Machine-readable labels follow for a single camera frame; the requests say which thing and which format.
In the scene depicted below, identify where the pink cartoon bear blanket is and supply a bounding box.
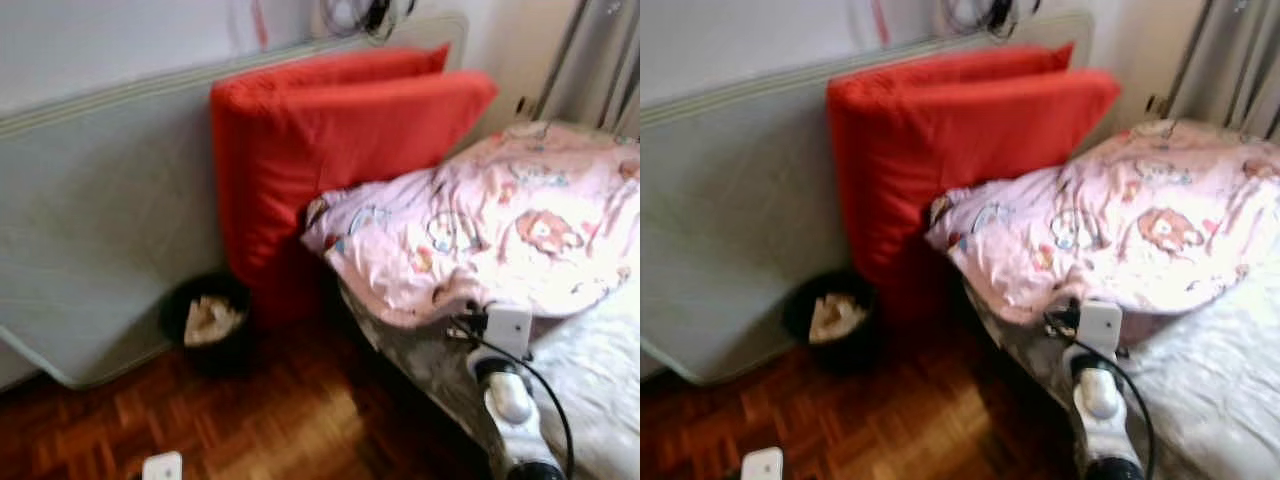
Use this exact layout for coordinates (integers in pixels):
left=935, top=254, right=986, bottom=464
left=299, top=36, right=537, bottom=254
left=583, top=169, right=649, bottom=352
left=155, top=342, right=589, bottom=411
left=302, top=122, right=641, bottom=329
left=925, top=120, right=1280, bottom=326

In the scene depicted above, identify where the bed with grey floral sheet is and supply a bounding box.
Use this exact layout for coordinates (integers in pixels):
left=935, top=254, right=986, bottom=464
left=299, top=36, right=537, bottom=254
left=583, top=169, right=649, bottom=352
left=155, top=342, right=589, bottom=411
left=965, top=275, right=1280, bottom=480
left=340, top=280, right=641, bottom=480

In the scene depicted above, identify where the black waste bin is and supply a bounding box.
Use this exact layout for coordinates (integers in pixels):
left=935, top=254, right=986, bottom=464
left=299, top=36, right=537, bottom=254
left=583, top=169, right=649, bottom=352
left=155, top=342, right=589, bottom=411
left=782, top=270, right=881, bottom=376
left=160, top=272, right=256, bottom=379

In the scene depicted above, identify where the green quilted mattress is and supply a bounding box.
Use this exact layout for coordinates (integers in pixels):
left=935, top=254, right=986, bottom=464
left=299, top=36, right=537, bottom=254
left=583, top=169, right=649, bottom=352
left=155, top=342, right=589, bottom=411
left=0, top=12, right=469, bottom=391
left=640, top=10, right=1096, bottom=386

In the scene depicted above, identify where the grey pleated curtain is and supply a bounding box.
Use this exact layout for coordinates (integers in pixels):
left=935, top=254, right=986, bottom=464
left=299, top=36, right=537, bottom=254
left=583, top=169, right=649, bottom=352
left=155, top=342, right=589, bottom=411
left=1165, top=0, right=1280, bottom=136
left=535, top=0, right=641, bottom=136

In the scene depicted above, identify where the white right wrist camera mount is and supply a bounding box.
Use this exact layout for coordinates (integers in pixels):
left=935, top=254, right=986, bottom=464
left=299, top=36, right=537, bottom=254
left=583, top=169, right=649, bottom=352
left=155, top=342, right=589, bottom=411
left=483, top=305, right=534, bottom=361
left=1075, top=300, right=1124, bottom=353

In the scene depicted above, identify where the black corded device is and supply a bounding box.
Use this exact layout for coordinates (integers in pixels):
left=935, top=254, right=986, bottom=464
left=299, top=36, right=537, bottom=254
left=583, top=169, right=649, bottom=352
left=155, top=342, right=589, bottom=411
left=318, top=0, right=419, bottom=43
left=940, top=0, right=1041, bottom=41

